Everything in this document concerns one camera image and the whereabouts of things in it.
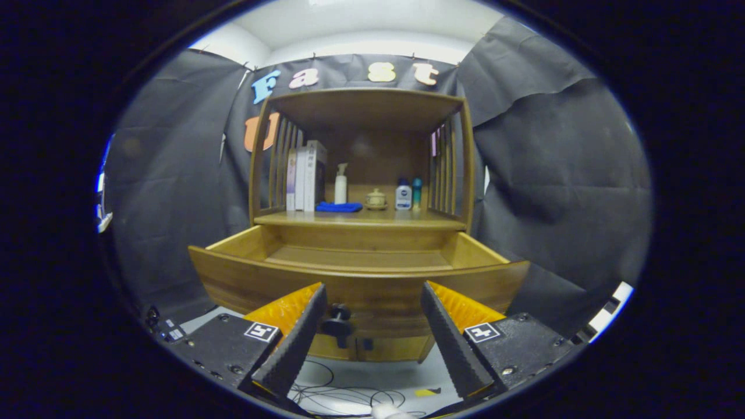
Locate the white spine book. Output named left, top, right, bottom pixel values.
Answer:
left=295, top=147, right=307, bottom=211

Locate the wooden cabinet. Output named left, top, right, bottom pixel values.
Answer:
left=249, top=87, right=475, bottom=364

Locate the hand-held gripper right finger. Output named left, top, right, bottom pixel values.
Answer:
left=420, top=280, right=583, bottom=401

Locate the purple spine book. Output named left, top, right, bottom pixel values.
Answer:
left=286, top=148, right=297, bottom=211

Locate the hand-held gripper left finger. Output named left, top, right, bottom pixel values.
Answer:
left=166, top=282, right=328, bottom=402

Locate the grey portrait cover book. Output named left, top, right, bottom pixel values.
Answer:
left=304, top=140, right=328, bottom=212

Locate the wooden cabinet door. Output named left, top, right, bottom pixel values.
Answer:
left=355, top=336, right=436, bottom=363
left=307, top=335, right=357, bottom=361

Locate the white board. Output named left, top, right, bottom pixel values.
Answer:
left=588, top=281, right=634, bottom=344

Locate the wooden countertop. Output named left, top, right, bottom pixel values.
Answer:
left=254, top=208, right=467, bottom=230

